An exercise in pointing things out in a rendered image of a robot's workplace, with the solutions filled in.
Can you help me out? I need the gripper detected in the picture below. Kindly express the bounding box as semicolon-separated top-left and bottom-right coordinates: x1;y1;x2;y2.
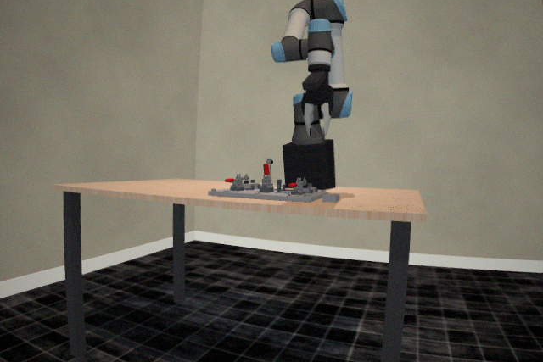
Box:
301;64;333;136

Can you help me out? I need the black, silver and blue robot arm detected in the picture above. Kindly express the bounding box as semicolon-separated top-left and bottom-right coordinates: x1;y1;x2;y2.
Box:
271;0;352;145

